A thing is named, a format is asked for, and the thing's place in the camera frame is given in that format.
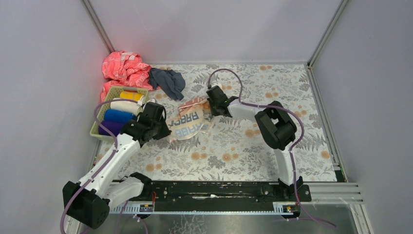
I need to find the beige lettered towel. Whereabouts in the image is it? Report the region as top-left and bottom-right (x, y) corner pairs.
(167, 97), (213, 142)

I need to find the purple towel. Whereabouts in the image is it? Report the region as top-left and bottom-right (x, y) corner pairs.
(98, 120), (125, 136)

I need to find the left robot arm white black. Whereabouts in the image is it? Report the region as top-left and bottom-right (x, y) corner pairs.
(60, 102), (171, 233)

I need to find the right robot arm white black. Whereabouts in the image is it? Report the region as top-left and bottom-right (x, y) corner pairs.
(206, 85), (297, 186)

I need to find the white rolled towel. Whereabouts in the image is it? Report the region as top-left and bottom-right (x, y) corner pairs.
(110, 98), (143, 116)

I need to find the yellow rolled towel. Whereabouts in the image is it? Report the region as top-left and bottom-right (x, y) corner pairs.
(119, 91), (145, 101)

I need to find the blue rolled towel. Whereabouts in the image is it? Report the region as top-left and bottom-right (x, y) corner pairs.
(103, 109), (137, 123)

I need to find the dark grey cloth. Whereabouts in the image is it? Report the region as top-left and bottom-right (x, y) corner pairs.
(149, 68), (186, 100)

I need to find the pale green plastic basket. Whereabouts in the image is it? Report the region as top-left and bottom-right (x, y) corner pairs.
(90, 86), (149, 142)

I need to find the floral table cloth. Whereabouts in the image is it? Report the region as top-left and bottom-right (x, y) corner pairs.
(116, 64), (337, 182)

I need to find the pink patterned cloth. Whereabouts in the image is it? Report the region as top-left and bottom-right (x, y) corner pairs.
(100, 51), (154, 102)

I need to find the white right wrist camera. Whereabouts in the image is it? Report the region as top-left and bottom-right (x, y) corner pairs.
(210, 82), (223, 89)

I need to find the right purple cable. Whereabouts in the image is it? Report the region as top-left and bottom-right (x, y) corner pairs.
(206, 68), (338, 231)

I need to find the purple cable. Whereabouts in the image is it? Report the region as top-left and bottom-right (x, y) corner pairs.
(60, 98), (149, 234)
(206, 68), (338, 231)

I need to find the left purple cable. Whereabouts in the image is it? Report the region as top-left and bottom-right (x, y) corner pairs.
(60, 98), (149, 234)

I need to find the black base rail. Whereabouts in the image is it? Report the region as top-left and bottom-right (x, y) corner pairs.
(131, 181), (312, 213)

